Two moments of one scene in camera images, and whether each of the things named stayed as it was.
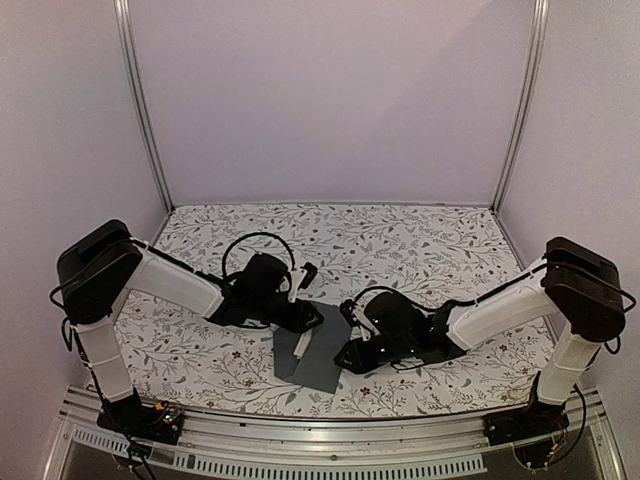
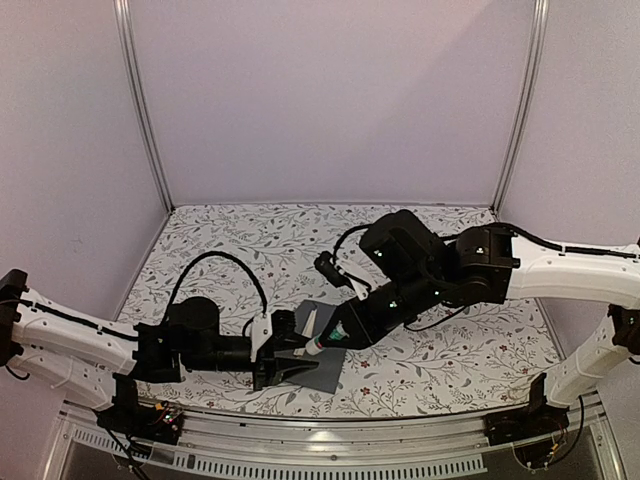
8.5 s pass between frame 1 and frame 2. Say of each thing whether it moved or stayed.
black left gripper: moved
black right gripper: moved
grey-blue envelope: stayed
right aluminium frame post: stayed
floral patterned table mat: stayed
